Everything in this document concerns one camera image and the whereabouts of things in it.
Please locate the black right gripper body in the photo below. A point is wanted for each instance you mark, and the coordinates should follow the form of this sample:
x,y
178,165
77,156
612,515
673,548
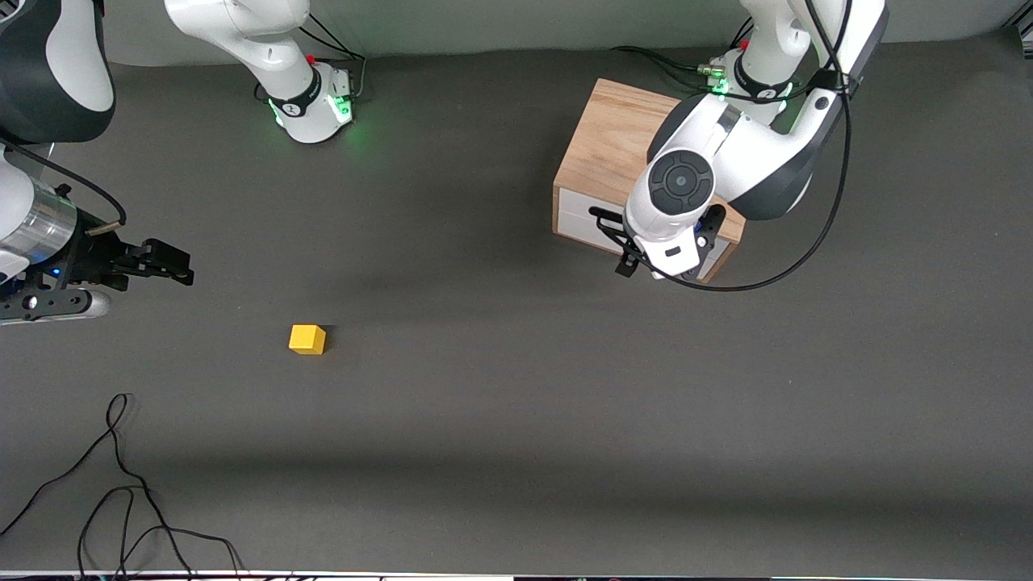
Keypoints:
x,y
90,258

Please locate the wooden drawer with white front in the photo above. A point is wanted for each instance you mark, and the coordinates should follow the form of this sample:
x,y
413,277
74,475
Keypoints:
x,y
581,222

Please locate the yellow block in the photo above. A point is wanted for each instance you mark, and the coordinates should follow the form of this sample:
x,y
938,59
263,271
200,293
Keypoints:
x,y
307,340

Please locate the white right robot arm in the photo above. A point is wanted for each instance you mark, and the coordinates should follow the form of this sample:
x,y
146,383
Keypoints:
x,y
274,56

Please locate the wooden drawer cabinet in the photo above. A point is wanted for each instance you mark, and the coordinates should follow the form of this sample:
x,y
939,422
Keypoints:
x,y
605,137

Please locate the aluminium frame corner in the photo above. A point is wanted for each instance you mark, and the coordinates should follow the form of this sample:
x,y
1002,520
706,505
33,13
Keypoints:
x,y
1025,31

